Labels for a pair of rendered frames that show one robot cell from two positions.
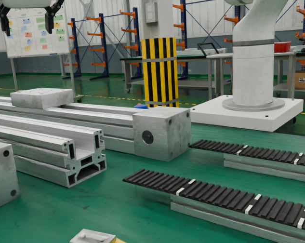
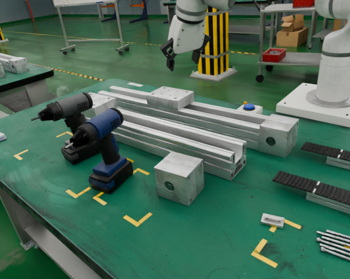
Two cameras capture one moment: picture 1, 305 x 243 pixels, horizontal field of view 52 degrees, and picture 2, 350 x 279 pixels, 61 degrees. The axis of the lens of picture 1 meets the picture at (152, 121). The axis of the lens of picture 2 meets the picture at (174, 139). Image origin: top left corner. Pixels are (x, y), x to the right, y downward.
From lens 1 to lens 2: 44 cm
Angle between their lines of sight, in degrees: 15
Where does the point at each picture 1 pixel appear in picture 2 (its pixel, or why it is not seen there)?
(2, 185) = (198, 184)
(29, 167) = not seen: hidden behind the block
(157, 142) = (278, 145)
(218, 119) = (307, 114)
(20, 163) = not seen: hidden behind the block
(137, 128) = (262, 134)
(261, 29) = not seen: outside the picture
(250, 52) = (338, 62)
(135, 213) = (285, 201)
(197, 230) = (327, 214)
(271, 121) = not seen: outside the picture
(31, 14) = not seen: outside the picture
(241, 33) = (332, 46)
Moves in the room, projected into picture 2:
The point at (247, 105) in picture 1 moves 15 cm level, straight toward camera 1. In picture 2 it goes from (329, 101) to (334, 118)
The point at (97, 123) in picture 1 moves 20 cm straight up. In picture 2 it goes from (226, 125) to (225, 68)
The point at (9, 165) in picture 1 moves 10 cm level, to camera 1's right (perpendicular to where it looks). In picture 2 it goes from (201, 171) to (238, 168)
